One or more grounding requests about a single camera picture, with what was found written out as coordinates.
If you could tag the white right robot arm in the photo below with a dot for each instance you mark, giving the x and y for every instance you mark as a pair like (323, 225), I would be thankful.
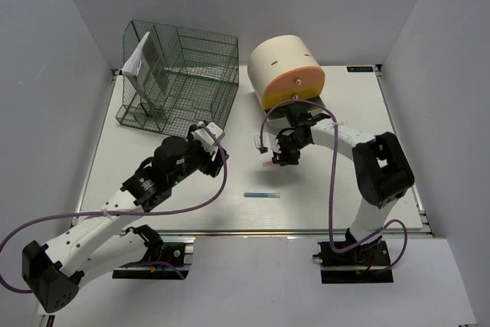
(382, 171)

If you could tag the Canon manual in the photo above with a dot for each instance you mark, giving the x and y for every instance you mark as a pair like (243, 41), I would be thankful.
(146, 71)

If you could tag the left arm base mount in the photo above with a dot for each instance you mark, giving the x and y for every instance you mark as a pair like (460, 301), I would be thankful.
(164, 259)

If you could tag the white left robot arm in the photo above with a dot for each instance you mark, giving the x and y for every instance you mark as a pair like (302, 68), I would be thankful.
(102, 241)

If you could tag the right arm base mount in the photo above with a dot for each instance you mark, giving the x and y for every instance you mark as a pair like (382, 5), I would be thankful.
(363, 265)

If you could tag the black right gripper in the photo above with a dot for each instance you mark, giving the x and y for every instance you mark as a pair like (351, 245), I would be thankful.
(285, 158)

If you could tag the blue highlighter pen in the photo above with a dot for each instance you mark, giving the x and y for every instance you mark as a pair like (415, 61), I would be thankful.
(254, 194)

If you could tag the green wire mesh organizer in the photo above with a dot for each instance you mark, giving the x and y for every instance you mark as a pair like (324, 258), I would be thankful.
(203, 76)

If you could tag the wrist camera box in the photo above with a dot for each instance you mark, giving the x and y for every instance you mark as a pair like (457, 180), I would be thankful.
(208, 134)
(267, 142)

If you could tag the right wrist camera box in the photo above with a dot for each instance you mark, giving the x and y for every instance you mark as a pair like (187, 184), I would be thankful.
(267, 142)

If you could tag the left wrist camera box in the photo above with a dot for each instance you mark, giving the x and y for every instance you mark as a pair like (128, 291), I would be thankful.
(208, 134)

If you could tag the round drawer organizer box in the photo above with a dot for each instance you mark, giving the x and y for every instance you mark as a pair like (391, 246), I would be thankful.
(283, 68)

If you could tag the aluminium mounting rail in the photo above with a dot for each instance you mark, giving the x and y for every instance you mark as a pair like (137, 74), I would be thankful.
(424, 232)

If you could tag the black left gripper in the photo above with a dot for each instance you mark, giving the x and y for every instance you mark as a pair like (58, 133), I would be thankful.
(210, 168)

